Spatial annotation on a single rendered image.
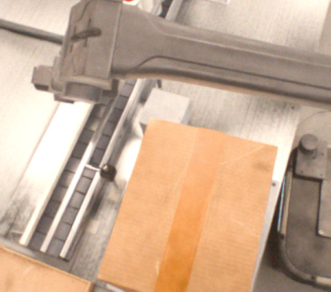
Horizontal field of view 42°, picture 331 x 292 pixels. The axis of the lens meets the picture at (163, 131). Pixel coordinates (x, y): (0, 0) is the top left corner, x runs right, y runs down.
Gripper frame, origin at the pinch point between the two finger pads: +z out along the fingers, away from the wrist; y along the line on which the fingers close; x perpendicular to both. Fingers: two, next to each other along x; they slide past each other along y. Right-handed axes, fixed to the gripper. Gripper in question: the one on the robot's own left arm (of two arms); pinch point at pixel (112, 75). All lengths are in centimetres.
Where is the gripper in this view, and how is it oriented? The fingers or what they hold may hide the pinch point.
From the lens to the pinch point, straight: 107.5
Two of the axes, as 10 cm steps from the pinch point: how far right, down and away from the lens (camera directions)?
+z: 2.6, -2.3, 9.4
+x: -2.2, 9.3, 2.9
